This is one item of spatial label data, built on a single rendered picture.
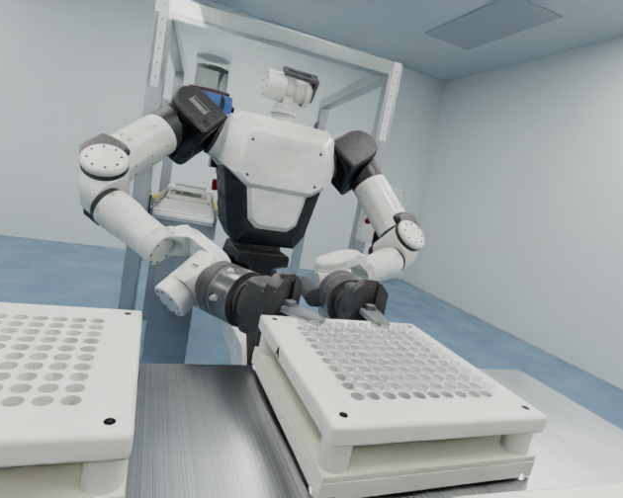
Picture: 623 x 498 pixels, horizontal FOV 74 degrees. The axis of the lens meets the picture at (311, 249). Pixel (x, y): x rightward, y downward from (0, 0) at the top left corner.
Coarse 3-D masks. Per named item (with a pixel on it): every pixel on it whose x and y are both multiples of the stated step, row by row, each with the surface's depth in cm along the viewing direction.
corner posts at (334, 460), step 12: (264, 348) 54; (324, 444) 34; (504, 444) 43; (516, 444) 42; (528, 444) 42; (324, 456) 34; (336, 456) 34; (348, 456) 35; (324, 468) 34; (336, 468) 34
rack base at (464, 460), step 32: (256, 352) 55; (288, 384) 47; (288, 416) 42; (352, 448) 38; (384, 448) 39; (416, 448) 40; (448, 448) 41; (480, 448) 42; (320, 480) 34; (352, 480) 35; (384, 480) 36; (416, 480) 37; (448, 480) 39; (480, 480) 41
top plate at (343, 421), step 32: (288, 320) 55; (352, 320) 60; (288, 352) 45; (448, 352) 55; (320, 384) 39; (320, 416) 35; (352, 416) 35; (384, 416) 36; (416, 416) 37; (448, 416) 38; (480, 416) 39; (512, 416) 41; (544, 416) 42
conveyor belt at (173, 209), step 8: (168, 200) 219; (176, 200) 227; (160, 208) 177; (168, 208) 179; (176, 208) 185; (184, 208) 191; (192, 208) 197; (200, 208) 204; (208, 208) 212; (160, 216) 177; (168, 216) 178; (176, 216) 178; (184, 216) 179; (192, 216) 180; (200, 216) 181; (208, 216) 183; (200, 224) 183; (208, 224) 183
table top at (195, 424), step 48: (144, 384) 47; (192, 384) 49; (240, 384) 51; (528, 384) 69; (144, 432) 39; (192, 432) 40; (240, 432) 42; (576, 432) 56; (144, 480) 33; (192, 480) 34; (240, 480) 35; (288, 480) 36; (528, 480) 43; (576, 480) 44
